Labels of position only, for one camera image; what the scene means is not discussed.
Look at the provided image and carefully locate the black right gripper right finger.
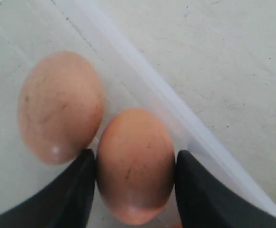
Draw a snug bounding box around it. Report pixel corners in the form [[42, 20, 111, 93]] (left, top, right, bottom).
[[175, 150, 276, 228]]

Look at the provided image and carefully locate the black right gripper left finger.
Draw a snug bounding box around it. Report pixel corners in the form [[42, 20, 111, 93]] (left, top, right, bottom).
[[0, 149, 96, 228]]

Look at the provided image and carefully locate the brown egg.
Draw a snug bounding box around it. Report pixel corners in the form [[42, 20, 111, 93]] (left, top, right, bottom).
[[18, 51, 104, 165], [97, 108, 175, 225]]

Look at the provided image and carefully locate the clear plastic container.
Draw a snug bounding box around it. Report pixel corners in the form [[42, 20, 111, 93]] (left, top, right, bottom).
[[0, 0, 276, 216]]

